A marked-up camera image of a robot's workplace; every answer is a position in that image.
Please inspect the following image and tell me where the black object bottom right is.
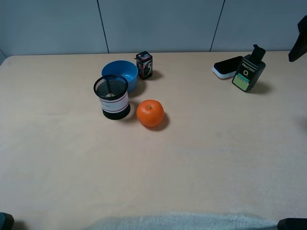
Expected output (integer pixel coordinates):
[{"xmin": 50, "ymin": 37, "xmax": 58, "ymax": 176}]
[{"xmin": 277, "ymin": 218, "xmax": 307, "ymax": 230}]

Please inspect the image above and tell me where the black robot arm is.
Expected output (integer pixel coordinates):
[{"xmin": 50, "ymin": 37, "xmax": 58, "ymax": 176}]
[{"xmin": 288, "ymin": 15, "xmax": 307, "ymax": 62}]

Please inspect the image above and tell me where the black white board eraser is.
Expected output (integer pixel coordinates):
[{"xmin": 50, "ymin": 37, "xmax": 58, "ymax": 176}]
[{"xmin": 212, "ymin": 56, "xmax": 243, "ymax": 80}]

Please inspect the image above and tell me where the black gum box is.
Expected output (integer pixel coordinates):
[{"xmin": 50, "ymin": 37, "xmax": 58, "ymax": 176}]
[{"xmin": 135, "ymin": 51, "xmax": 153, "ymax": 80}]

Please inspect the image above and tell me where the blue plastic bowl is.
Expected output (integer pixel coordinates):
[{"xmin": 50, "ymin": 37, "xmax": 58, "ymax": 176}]
[{"xmin": 101, "ymin": 60, "xmax": 138, "ymax": 93}]

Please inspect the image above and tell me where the black mesh pen cup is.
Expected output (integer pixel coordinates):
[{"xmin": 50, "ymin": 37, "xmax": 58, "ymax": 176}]
[{"xmin": 93, "ymin": 74, "xmax": 130, "ymax": 120}]

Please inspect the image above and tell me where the dark green pump bottle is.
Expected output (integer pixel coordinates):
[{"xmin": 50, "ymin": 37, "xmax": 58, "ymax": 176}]
[{"xmin": 232, "ymin": 44, "xmax": 266, "ymax": 92}]

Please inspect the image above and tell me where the black object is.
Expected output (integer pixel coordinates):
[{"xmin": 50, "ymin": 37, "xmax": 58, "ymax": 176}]
[
  {"xmin": 0, "ymin": 212, "xmax": 14, "ymax": 230},
  {"xmin": 277, "ymin": 218, "xmax": 307, "ymax": 230}
]

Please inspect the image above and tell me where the black object bottom left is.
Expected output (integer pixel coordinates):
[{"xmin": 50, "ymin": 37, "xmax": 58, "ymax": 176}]
[{"xmin": 0, "ymin": 212, "xmax": 14, "ymax": 230}]

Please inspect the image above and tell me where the orange mandarin fruit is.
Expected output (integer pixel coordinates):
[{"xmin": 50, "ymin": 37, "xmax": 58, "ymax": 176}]
[{"xmin": 136, "ymin": 100, "xmax": 165, "ymax": 127}]

